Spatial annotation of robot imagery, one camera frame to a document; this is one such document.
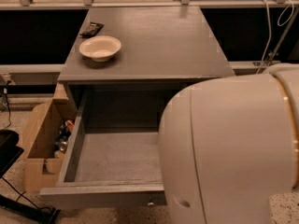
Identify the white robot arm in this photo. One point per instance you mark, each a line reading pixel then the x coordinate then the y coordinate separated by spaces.
pixel 227 145

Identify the grey open top drawer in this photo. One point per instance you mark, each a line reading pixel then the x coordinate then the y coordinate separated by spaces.
pixel 112 159

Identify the grey cabinet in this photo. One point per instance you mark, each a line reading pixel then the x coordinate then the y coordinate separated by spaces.
pixel 163 50

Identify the white bowl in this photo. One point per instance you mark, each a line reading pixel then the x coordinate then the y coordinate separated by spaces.
pixel 100 48

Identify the colourful snack packets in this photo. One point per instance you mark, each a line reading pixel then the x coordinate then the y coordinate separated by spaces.
pixel 64 132

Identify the soda can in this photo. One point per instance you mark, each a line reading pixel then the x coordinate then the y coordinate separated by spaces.
pixel 63 146

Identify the cardboard box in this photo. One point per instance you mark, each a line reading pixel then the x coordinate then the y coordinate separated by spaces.
pixel 42 168

